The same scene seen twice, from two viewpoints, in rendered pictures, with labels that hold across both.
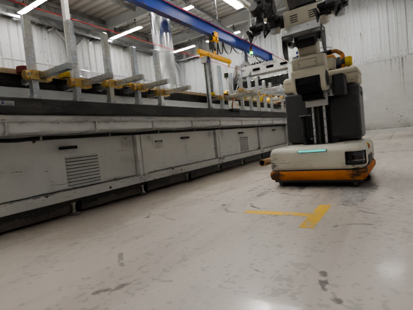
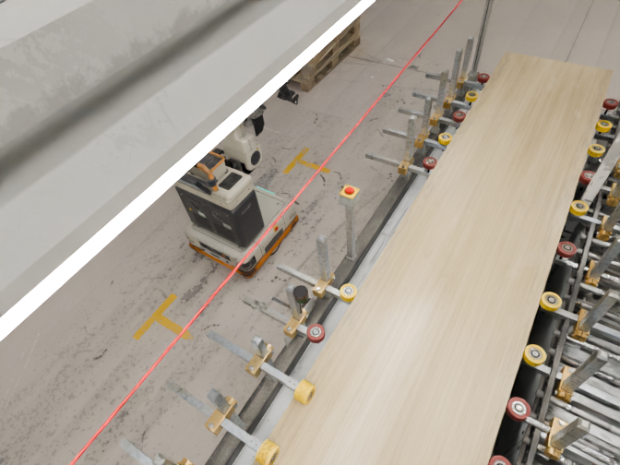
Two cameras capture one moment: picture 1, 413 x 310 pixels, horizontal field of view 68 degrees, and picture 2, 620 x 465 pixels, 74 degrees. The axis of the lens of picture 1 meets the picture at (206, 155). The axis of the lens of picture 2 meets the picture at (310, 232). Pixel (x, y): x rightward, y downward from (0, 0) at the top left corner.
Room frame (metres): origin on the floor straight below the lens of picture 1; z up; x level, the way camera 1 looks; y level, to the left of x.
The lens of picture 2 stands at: (4.41, -0.16, 2.56)
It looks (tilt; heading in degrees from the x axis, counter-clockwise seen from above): 50 degrees down; 185
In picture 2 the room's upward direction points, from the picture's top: 9 degrees counter-clockwise
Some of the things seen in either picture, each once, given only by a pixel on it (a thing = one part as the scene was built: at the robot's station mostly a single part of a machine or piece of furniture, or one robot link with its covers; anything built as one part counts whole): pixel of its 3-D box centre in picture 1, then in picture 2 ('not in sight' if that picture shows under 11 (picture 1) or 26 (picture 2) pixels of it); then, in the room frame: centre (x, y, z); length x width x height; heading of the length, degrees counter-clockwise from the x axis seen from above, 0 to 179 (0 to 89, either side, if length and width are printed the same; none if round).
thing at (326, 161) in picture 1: (324, 158); (242, 225); (2.29, -0.89, 0.16); 0.67 x 0.64 x 0.25; 146
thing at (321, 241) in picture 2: (220, 87); (325, 268); (3.29, -0.23, 0.93); 0.04 x 0.04 x 0.48; 57
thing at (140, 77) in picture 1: (119, 83); (428, 117); (2.04, 0.53, 0.83); 0.43 x 0.03 x 0.04; 57
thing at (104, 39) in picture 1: (107, 69); (439, 103); (2.03, 0.59, 0.92); 0.04 x 0.04 x 0.48; 57
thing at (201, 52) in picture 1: (215, 56); not in sight; (8.57, -0.53, 2.65); 1.71 x 0.09 x 0.32; 147
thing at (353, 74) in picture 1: (322, 103); (220, 194); (2.37, -0.94, 0.59); 0.55 x 0.34 x 0.83; 56
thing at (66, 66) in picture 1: (45, 75); (454, 80); (1.62, 0.80, 0.82); 0.43 x 0.03 x 0.04; 57
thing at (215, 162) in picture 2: (319, 66); (207, 165); (2.39, -0.95, 0.87); 0.23 x 0.15 x 0.11; 56
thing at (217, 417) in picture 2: not in sight; (221, 414); (3.94, -0.65, 0.95); 0.14 x 0.06 x 0.05; 147
